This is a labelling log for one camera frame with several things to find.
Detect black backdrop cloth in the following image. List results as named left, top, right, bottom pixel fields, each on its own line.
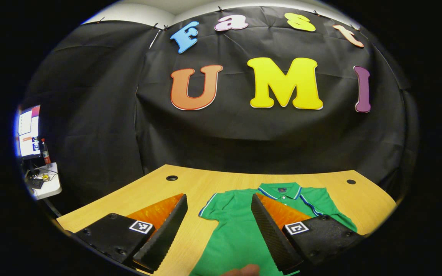
left=23, top=6, right=417, bottom=207

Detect computer monitor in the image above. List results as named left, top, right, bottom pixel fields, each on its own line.
left=17, top=105, right=41, bottom=158

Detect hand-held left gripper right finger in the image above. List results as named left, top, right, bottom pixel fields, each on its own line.
left=250, top=193, right=365, bottom=274

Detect red drink bottle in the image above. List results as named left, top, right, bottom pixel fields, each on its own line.
left=41, top=138, right=51, bottom=166

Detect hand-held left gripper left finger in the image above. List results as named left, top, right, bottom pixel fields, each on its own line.
left=74, top=193, right=189, bottom=273

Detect white side table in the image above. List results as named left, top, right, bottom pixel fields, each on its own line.
left=25, top=163, right=63, bottom=200

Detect green T-shirt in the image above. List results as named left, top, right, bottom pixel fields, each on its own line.
left=190, top=182, right=358, bottom=276

